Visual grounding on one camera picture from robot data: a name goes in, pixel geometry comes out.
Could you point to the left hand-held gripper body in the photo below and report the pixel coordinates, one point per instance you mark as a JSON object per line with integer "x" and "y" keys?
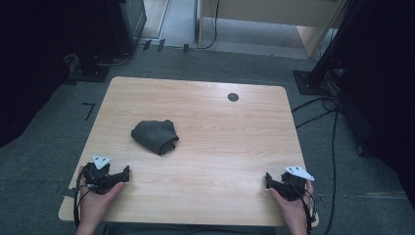
{"x": 98, "y": 178}

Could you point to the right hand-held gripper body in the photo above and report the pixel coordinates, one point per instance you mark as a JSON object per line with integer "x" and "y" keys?
{"x": 290, "y": 187}

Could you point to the grey and yellow towel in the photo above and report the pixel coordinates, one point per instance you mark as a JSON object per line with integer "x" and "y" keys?
{"x": 153, "y": 135}

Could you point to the person's right hand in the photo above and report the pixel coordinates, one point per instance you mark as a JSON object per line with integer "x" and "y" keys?
{"x": 295, "y": 212}

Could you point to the person's left hand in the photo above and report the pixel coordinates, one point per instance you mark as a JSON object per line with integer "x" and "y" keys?
{"x": 94, "y": 205}

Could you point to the black angled floor tape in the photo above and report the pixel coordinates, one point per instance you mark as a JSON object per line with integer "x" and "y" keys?
{"x": 88, "y": 109}

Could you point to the black round table grommet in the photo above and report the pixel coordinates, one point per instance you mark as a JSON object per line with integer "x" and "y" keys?
{"x": 233, "y": 97}

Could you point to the black stand base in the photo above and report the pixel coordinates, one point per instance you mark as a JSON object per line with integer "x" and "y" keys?
{"x": 89, "y": 71}

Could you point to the black metal stand with base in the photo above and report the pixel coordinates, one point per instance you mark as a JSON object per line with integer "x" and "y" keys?
{"x": 313, "y": 81}

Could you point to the black curtain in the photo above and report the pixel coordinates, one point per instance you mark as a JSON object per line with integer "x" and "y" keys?
{"x": 381, "y": 98}
{"x": 29, "y": 65}

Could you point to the black equipment cabinet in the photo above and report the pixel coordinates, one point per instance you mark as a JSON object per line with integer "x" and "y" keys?
{"x": 132, "y": 19}

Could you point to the light wooden cabinet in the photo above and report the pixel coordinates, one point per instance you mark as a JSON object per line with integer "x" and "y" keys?
{"x": 270, "y": 13}

